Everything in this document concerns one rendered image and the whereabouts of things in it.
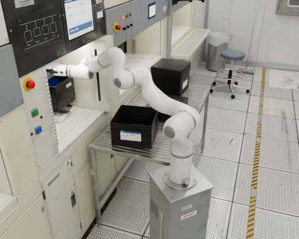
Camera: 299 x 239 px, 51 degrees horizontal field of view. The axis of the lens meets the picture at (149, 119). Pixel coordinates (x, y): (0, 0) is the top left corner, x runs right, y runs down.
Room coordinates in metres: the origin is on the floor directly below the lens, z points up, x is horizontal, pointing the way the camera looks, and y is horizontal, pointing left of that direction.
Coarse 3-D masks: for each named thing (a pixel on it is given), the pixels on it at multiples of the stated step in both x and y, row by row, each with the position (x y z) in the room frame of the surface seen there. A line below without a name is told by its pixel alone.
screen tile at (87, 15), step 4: (80, 4) 1.86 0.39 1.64; (84, 4) 1.91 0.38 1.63; (88, 4) 1.95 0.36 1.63; (80, 8) 1.86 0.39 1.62; (84, 8) 1.90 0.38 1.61; (88, 8) 1.94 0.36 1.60; (80, 12) 1.85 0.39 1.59; (88, 12) 1.94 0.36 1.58; (84, 16) 1.89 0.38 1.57; (88, 16) 1.94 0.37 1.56; (84, 20) 1.89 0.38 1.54
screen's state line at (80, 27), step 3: (90, 21) 1.95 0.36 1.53; (81, 24) 1.85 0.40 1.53; (84, 24) 1.89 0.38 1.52; (87, 24) 1.92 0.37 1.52; (90, 24) 1.95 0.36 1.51; (75, 27) 1.79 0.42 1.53; (78, 27) 1.82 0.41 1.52; (81, 27) 1.85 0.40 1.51; (84, 27) 1.88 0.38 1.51; (87, 27) 1.91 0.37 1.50; (69, 30) 1.73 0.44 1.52; (72, 30) 1.76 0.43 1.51; (75, 30) 1.79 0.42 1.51; (78, 30) 1.82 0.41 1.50; (69, 33) 1.73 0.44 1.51; (72, 33) 1.75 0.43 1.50
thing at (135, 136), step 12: (120, 108) 1.98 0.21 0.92; (132, 108) 1.99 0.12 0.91; (144, 108) 1.98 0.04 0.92; (120, 120) 1.96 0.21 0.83; (132, 120) 1.99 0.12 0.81; (144, 120) 1.98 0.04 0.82; (156, 120) 1.87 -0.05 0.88; (120, 132) 1.73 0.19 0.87; (132, 132) 1.71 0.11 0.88; (144, 132) 1.70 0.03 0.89; (156, 132) 1.87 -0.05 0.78; (120, 144) 1.73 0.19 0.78; (132, 144) 1.71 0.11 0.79; (144, 144) 1.70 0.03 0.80
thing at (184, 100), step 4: (168, 96) 2.31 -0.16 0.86; (172, 96) 2.31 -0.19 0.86; (176, 96) 2.31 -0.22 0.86; (180, 96) 2.31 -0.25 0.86; (176, 100) 2.24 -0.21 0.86; (180, 100) 2.24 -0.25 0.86; (184, 100) 2.24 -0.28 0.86; (148, 104) 2.16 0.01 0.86; (160, 116) 2.07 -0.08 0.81; (164, 116) 2.06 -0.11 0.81; (168, 116) 2.05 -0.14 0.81; (160, 120) 2.07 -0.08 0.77; (164, 120) 2.06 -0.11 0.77
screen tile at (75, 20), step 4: (72, 4) 1.78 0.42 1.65; (68, 8) 1.75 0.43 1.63; (72, 8) 1.78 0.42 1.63; (76, 8) 1.82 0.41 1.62; (68, 12) 1.74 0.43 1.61; (72, 12) 1.78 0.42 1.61; (76, 12) 1.82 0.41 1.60; (76, 16) 1.81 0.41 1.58; (68, 20) 1.73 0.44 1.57; (72, 20) 1.77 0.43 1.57; (76, 20) 1.81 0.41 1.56; (68, 24) 1.73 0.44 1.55; (72, 24) 1.76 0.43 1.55
